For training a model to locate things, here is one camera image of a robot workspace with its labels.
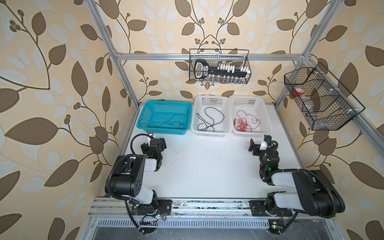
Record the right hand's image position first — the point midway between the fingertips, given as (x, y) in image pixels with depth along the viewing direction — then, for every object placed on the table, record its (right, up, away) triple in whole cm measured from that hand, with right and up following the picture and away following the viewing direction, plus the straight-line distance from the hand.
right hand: (261, 141), depth 88 cm
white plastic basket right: (+2, +16, +23) cm, 28 cm away
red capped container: (+17, +29, -8) cm, 34 cm away
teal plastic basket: (-61, +15, +24) cm, 67 cm away
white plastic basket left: (-27, +16, +24) cm, 40 cm away
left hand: (-66, +1, +5) cm, 66 cm away
